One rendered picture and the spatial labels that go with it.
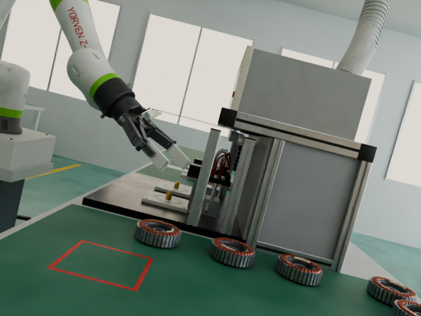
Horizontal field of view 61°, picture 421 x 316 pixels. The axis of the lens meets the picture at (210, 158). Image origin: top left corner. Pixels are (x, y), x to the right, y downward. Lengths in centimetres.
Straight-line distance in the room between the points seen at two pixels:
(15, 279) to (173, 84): 550
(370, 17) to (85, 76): 209
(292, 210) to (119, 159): 526
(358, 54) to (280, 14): 389
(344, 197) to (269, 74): 42
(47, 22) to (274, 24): 367
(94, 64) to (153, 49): 520
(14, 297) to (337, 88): 97
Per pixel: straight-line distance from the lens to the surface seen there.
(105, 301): 62
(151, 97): 605
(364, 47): 256
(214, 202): 120
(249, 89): 112
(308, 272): 91
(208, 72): 601
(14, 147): 138
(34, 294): 62
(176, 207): 117
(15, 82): 149
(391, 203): 670
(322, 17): 643
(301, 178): 104
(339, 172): 107
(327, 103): 116
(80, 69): 98
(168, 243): 87
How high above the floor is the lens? 105
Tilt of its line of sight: 4 degrees down
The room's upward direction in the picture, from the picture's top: 14 degrees clockwise
